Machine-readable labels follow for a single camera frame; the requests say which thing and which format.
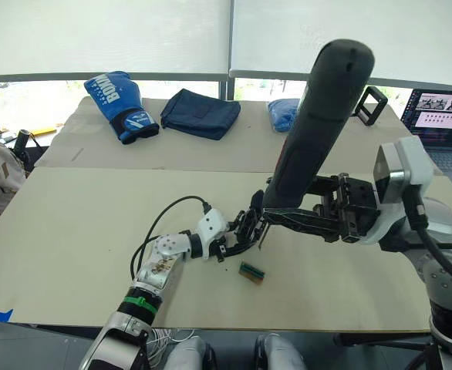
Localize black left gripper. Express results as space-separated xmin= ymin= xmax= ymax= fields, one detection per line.
xmin=209 ymin=210 xmax=259 ymax=267

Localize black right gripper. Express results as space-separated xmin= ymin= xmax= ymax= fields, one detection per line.
xmin=262 ymin=173 xmax=383 ymax=244

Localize black gripper body part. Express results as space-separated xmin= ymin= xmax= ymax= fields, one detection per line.
xmin=231 ymin=190 xmax=268 ymax=252

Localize dark grey electric screwdriver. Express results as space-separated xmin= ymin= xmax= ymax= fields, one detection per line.
xmin=258 ymin=38 xmax=376 ymax=251

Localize small green brown finger piece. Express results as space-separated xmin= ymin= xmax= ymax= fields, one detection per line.
xmin=238 ymin=261 xmax=266 ymax=287

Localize blue plastic bag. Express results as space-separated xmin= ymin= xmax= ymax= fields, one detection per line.
xmin=267 ymin=98 xmax=302 ymax=134

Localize silver rounded robot leg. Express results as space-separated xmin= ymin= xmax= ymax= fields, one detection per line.
xmin=254 ymin=332 xmax=309 ymax=370
xmin=164 ymin=336 xmax=216 ymax=370

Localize navy fabric pouch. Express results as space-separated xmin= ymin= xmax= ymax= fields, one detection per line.
xmin=160 ymin=88 xmax=242 ymax=142

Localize open grey laptop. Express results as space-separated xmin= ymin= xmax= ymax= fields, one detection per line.
xmin=400 ymin=88 xmax=452 ymax=193

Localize beige cardboard sheet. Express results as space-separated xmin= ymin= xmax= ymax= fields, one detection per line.
xmin=0 ymin=166 xmax=452 ymax=333

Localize white roller blind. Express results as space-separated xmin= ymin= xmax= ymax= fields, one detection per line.
xmin=0 ymin=0 xmax=231 ymax=79
xmin=228 ymin=0 xmax=452 ymax=88

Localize blue boxing glove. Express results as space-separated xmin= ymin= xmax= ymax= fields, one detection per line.
xmin=83 ymin=70 xmax=160 ymax=146

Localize black cylindrical bottle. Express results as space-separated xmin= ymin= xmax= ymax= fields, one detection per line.
xmin=12 ymin=129 xmax=32 ymax=163

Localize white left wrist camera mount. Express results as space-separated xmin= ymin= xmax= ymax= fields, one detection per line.
xmin=196 ymin=209 xmax=228 ymax=260

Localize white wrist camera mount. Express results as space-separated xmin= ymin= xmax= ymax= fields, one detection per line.
xmin=372 ymin=136 xmax=435 ymax=244
xmin=196 ymin=209 xmax=228 ymax=260

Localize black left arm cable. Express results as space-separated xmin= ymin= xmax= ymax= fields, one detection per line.
xmin=130 ymin=196 xmax=212 ymax=281

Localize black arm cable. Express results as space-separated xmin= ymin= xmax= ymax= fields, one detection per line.
xmin=130 ymin=196 xmax=212 ymax=281
xmin=403 ymin=184 xmax=452 ymax=294

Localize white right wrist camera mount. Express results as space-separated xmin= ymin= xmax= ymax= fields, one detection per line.
xmin=372 ymin=136 xmax=435 ymax=244

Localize black square frame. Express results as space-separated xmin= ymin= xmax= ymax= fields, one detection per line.
xmin=352 ymin=86 xmax=389 ymax=126

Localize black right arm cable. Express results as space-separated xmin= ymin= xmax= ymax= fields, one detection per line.
xmin=403 ymin=184 xmax=452 ymax=294

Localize white thin wires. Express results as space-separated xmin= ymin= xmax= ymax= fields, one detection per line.
xmin=147 ymin=327 xmax=197 ymax=360

